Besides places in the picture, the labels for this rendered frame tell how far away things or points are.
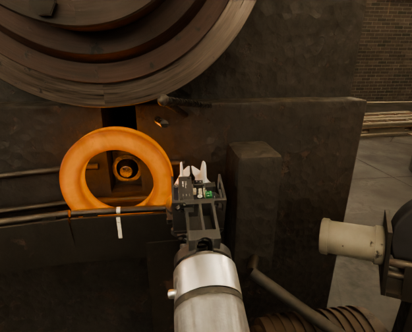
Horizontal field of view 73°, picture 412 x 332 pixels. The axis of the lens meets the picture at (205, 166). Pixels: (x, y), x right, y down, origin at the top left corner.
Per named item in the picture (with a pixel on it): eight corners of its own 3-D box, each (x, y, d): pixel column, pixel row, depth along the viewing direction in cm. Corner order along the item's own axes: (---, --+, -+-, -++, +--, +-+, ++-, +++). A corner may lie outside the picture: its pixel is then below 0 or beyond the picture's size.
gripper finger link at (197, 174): (208, 145, 49) (216, 180, 42) (207, 171, 52) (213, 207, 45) (190, 145, 48) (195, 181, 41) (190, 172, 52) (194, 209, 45)
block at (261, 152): (222, 243, 63) (225, 139, 54) (257, 240, 64) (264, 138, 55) (232, 277, 53) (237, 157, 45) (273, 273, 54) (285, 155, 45)
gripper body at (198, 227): (221, 170, 41) (239, 239, 31) (217, 211, 46) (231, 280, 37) (168, 173, 40) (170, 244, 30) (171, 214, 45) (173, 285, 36)
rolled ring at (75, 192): (171, 128, 44) (171, 124, 47) (47, 131, 42) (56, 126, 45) (175, 229, 50) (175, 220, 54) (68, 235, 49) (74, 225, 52)
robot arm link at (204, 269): (238, 315, 33) (169, 323, 32) (231, 279, 37) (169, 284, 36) (246, 281, 29) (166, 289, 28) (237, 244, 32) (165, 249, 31)
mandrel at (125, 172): (127, 155, 72) (126, 139, 70) (145, 155, 72) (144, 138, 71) (115, 182, 56) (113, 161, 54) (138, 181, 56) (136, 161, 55)
